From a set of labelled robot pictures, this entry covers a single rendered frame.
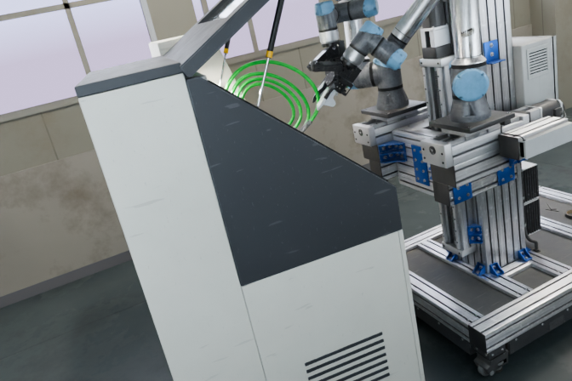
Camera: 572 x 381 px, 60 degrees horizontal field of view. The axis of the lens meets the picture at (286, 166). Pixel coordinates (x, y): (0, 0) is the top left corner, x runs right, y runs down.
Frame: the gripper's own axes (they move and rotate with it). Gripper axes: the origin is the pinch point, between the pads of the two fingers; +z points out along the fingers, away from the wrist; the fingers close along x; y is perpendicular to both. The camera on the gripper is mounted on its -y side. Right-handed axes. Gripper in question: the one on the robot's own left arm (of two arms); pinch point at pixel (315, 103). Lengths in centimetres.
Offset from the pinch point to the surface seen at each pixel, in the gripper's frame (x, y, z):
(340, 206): -42.2, 10.4, 15.7
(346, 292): -50, 29, 40
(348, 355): -56, 42, 59
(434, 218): 93, 160, 49
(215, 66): 31.3, -33.2, 14.7
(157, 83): -40, -57, 8
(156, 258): -54, -35, 51
